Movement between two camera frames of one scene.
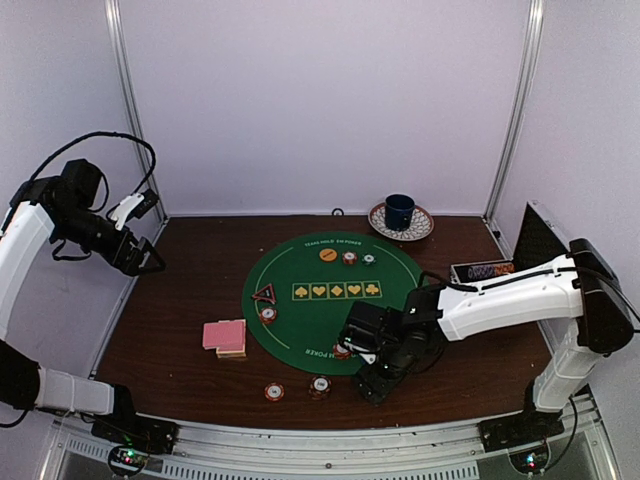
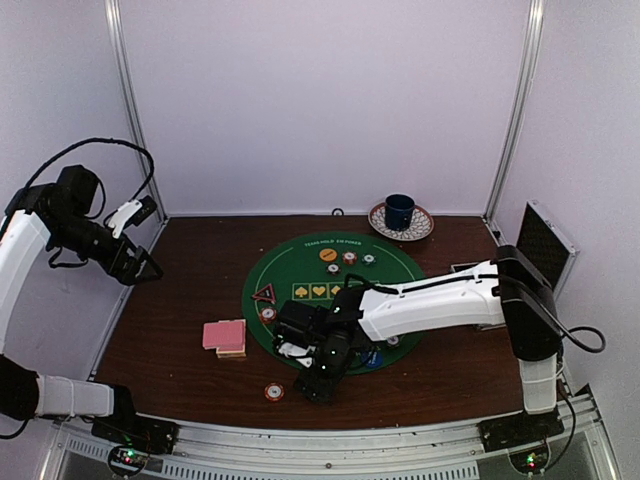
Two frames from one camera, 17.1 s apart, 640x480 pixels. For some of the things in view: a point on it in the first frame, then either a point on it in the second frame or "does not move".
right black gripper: [374, 388] -> [317, 387]
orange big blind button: [328, 254] does not move
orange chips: [268, 315] does not move
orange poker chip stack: [274, 391] does not move
